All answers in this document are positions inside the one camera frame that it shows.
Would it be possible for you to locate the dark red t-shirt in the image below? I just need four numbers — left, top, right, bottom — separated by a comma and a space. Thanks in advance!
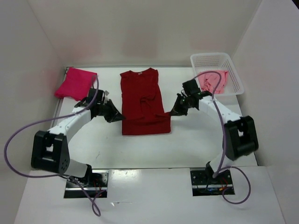
120, 68, 171, 136

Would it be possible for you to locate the pink-red t-shirt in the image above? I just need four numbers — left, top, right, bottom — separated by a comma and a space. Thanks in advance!
54, 67, 97, 101

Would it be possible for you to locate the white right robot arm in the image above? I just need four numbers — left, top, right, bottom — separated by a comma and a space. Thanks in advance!
170, 91, 259, 180

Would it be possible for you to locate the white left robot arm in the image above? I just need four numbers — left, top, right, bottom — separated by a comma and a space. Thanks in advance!
31, 98, 125, 185

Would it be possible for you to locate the light pink t-shirt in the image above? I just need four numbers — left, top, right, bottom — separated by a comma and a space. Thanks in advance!
198, 70, 229, 94

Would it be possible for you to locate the white plastic basket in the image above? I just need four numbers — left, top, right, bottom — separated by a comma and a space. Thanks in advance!
190, 52, 244, 97

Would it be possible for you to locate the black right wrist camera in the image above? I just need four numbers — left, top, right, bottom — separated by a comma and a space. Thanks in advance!
182, 79, 201, 96

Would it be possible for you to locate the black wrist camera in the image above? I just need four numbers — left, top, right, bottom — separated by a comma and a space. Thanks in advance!
182, 79, 201, 96
74, 88, 109, 109

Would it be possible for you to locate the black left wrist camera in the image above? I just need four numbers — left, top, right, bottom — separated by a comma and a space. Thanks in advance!
74, 88, 109, 109

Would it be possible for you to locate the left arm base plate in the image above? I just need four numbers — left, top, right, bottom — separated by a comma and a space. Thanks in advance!
64, 169, 109, 199

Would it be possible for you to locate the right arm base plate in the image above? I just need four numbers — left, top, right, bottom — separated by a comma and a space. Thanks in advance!
190, 168, 235, 196

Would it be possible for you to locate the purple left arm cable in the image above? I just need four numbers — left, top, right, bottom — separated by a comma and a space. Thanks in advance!
4, 75, 107, 217

